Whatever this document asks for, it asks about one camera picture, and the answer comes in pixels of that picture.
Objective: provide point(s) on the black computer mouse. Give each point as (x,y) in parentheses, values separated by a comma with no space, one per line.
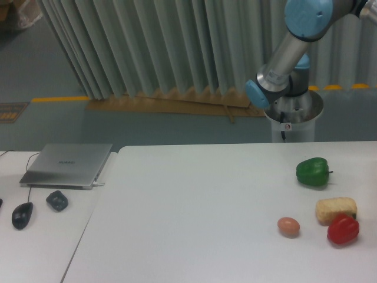
(21,215)

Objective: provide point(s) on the brown cardboard sheet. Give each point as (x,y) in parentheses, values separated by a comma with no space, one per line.
(232,104)

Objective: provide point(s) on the red bell pepper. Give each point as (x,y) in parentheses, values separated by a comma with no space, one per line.
(343,229)

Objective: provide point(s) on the grey folding curtain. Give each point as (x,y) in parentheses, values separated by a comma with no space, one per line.
(118,47)

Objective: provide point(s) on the green bell pepper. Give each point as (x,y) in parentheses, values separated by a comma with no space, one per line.
(313,172)

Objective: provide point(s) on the beige bread block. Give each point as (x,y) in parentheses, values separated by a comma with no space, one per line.
(328,209)

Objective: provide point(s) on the small black device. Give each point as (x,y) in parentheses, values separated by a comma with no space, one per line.
(57,200)

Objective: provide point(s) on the silver laptop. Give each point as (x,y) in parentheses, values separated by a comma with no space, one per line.
(67,165)

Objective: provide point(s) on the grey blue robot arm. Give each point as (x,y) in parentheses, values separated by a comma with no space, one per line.
(287,71)

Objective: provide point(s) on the brown egg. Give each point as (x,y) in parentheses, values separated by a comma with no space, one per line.
(288,226)

